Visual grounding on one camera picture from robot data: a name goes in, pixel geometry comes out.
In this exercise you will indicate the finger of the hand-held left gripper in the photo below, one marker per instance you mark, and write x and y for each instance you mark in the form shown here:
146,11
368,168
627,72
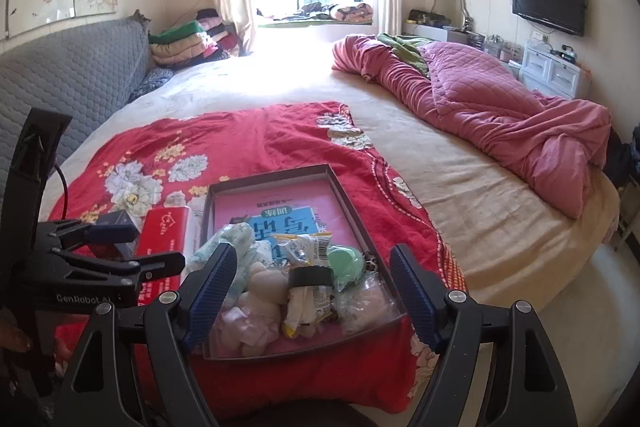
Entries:
160,264
112,234

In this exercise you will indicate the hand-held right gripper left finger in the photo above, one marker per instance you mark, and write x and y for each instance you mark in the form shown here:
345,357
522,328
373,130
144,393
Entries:
212,297

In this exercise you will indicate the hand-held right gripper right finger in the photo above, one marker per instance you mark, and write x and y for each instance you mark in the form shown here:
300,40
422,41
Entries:
415,297

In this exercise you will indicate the dark glossy box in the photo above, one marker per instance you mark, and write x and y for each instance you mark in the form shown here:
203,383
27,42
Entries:
120,219

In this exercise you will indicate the mint green round sponge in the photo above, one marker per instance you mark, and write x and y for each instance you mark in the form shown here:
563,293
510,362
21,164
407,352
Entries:
345,264

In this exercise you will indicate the yellow white packet black band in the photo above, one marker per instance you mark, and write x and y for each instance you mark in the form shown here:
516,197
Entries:
307,302

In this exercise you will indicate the grey cardboard box tray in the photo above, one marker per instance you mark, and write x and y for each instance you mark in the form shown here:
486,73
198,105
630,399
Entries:
351,218

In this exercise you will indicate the person's left hand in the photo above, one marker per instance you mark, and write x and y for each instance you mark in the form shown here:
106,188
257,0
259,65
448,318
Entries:
15,332

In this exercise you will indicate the red tissue pack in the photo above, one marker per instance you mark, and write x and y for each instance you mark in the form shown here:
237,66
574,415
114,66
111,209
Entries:
165,227

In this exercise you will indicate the dark patterned pillow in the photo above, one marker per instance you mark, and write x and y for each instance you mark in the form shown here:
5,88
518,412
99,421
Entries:
152,82

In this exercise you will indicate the red floral blanket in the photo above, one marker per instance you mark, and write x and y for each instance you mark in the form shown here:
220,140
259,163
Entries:
250,132

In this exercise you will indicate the grey quilted headboard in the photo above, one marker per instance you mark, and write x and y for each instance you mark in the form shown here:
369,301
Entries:
60,67

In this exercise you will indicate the pile of folded blankets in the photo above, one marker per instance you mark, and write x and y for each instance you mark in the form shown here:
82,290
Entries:
185,44

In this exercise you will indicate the pink quilt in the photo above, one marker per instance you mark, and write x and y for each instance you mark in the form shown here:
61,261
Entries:
475,97

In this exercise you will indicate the green cloth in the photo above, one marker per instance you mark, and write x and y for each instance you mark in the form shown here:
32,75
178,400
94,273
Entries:
405,49

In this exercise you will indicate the dark bag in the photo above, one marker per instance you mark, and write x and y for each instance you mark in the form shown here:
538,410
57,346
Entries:
622,157

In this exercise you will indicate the cluster of cosmetic bottles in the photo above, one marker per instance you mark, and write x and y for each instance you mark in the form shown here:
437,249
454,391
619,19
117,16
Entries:
495,46

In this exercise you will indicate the white drawer cabinet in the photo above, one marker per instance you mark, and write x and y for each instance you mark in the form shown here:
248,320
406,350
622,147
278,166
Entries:
555,72

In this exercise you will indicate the black case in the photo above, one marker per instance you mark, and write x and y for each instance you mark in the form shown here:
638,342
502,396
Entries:
427,17

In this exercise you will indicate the dark clothes heap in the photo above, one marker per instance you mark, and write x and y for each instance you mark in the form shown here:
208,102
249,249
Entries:
300,12

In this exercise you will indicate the folded floral blanket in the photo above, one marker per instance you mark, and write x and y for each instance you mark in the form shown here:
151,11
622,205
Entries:
352,12

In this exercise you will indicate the heart-shaped dresser mirror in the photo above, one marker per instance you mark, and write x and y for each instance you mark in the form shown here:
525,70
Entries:
450,7

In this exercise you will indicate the brown wooden headboard post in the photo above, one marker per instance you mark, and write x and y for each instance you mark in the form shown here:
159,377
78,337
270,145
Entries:
140,19

